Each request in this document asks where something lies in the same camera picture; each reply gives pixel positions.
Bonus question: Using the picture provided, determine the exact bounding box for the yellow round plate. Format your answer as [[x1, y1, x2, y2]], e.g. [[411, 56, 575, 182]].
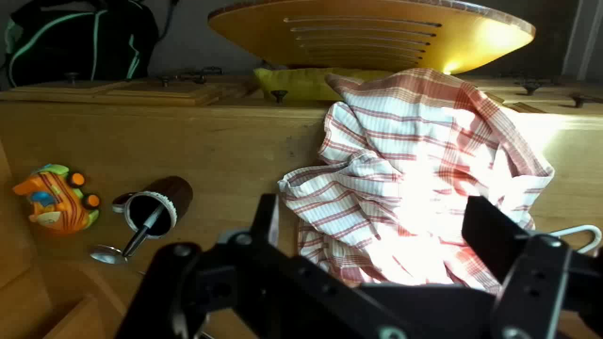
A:
[[208, 0, 539, 105]]

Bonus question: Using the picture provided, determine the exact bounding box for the red white checked cloth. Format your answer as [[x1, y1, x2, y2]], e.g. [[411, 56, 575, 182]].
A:
[[277, 66, 558, 297]]

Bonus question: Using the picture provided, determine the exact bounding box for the black backpack with green trim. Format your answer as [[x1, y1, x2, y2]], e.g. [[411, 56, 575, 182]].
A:
[[2, 0, 162, 88]]

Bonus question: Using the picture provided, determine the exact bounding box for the white wire hanger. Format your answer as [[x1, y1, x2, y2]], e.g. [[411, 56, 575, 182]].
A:
[[550, 222, 603, 256]]

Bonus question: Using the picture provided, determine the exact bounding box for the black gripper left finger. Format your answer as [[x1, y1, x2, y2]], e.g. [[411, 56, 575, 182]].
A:
[[115, 192, 403, 339]]

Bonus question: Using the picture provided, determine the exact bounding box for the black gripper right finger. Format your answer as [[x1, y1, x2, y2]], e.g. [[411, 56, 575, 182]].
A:
[[462, 195, 603, 339]]

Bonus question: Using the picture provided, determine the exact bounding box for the brown cup with white rim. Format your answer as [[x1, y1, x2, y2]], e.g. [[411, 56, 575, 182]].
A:
[[111, 175, 196, 239]]

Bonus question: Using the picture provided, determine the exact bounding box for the orange green plastic toy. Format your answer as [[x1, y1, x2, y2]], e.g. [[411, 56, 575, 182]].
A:
[[12, 162, 104, 237]]

